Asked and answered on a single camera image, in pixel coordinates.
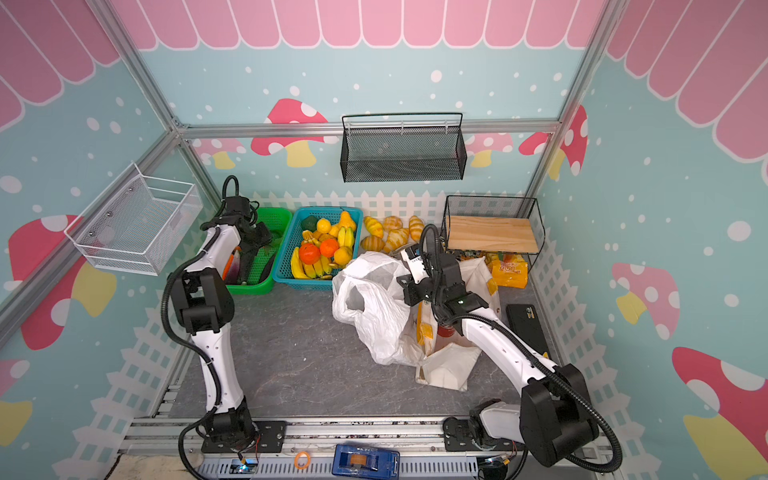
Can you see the round bread bun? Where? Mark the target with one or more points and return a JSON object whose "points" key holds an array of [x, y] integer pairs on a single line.
{"points": [[391, 223]]}

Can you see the black mesh wall basket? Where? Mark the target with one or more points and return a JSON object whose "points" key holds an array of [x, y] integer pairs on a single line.
{"points": [[403, 147]]}

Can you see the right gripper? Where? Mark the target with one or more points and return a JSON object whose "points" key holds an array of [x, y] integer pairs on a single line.
{"points": [[413, 288]]}

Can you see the orange carrot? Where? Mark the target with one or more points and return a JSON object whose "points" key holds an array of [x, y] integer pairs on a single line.
{"points": [[230, 272]]}

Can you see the black flat box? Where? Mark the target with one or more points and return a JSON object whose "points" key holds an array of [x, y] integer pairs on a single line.
{"points": [[524, 322]]}

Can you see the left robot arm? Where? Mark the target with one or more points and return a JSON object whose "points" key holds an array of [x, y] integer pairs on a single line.
{"points": [[197, 309]]}

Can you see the yellow lemon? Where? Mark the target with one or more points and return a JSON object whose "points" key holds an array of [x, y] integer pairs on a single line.
{"points": [[323, 226]]}

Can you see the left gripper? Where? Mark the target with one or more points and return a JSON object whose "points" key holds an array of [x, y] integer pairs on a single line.
{"points": [[264, 238]]}

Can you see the bread roll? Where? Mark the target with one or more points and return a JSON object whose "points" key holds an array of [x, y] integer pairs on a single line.
{"points": [[416, 227], [372, 243], [374, 227]]}

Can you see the white tote bag yellow handles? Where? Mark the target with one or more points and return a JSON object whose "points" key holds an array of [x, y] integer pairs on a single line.
{"points": [[450, 358]]}

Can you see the blue device on rail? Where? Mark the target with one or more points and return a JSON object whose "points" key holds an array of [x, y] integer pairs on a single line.
{"points": [[364, 462]]}

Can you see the white plastic grocery bag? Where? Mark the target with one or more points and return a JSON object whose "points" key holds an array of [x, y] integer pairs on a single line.
{"points": [[366, 295]]}

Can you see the yellow pear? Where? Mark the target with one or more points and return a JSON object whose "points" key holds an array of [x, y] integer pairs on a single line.
{"points": [[346, 221]]}

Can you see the croissant bread centre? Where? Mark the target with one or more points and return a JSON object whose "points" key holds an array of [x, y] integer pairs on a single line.
{"points": [[396, 239]]}

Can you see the red soda can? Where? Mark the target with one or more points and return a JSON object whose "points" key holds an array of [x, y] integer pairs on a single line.
{"points": [[446, 332]]}

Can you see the green plastic basket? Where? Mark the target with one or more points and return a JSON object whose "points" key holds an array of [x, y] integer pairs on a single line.
{"points": [[259, 281]]}

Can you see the bread roll lower left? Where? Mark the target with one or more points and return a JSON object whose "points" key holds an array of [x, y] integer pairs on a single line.
{"points": [[372, 243]]}

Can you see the bread roll right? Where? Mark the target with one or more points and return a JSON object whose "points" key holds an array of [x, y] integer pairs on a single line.
{"points": [[416, 227]]}

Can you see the banana bunch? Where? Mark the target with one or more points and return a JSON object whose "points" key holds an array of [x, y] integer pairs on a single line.
{"points": [[321, 270]]}

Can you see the yellow snack package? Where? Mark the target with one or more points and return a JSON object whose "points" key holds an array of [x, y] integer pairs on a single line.
{"points": [[509, 270]]}

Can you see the white wire wall basket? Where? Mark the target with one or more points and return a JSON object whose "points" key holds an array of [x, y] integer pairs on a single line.
{"points": [[136, 224]]}

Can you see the purple eggplant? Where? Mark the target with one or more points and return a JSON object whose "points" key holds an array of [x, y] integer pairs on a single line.
{"points": [[237, 280]]}

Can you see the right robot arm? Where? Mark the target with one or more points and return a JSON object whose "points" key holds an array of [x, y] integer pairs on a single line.
{"points": [[555, 419]]}

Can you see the orange fruit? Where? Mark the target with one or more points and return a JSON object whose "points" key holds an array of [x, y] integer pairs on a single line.
{"points": [[309, 253]]}

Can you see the black wire shelf wooden board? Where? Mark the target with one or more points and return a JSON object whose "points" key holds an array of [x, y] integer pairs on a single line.
{"points": [[492, 223]]}

